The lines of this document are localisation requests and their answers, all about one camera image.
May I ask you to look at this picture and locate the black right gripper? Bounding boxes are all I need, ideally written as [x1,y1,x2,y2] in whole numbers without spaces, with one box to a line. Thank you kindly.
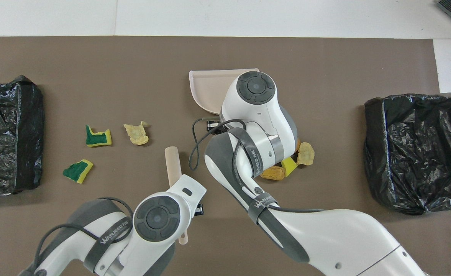
[206,120,226,135]

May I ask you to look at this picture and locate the beige plastic dustpan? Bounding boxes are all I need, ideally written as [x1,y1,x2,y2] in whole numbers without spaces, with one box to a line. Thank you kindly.
[189,68,260,115]

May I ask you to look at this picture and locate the beige hand brush black bristles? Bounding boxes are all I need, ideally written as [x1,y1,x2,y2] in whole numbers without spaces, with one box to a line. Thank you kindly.
[164,146,190,246]

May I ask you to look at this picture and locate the brown cork-like piece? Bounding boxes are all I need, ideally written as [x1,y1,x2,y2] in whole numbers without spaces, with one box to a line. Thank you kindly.
[260,165,287,181]

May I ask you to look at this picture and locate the pale orange foam scrap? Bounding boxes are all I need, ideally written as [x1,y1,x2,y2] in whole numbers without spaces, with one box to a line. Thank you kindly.
[123,121,150,146]

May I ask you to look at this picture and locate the yellow sponge wedge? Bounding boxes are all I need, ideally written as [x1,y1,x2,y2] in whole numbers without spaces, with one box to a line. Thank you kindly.
[280,156,298,177]

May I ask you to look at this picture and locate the pale tan foam scrap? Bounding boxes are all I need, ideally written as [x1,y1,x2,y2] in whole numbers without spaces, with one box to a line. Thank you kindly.
[297,142,315,166]

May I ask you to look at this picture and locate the notched green yellow sponge piece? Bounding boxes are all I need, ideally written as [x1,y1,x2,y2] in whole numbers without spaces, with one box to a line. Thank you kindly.
[85,125,112,148]

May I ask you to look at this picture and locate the small green yellow sponge piece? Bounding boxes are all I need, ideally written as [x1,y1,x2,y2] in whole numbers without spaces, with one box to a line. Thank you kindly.
[63,159,94,184]

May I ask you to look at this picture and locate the bin lined with black bag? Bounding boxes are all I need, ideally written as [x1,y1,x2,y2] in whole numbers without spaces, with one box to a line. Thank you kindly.
[364,93,451,216]
[0,75,45,198]

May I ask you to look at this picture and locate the large brown table mat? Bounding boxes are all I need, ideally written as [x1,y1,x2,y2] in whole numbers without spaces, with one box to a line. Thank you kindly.
[0,36,451,276]

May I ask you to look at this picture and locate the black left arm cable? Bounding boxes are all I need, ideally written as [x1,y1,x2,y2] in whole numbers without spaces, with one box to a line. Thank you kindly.
[29,197,134,276]

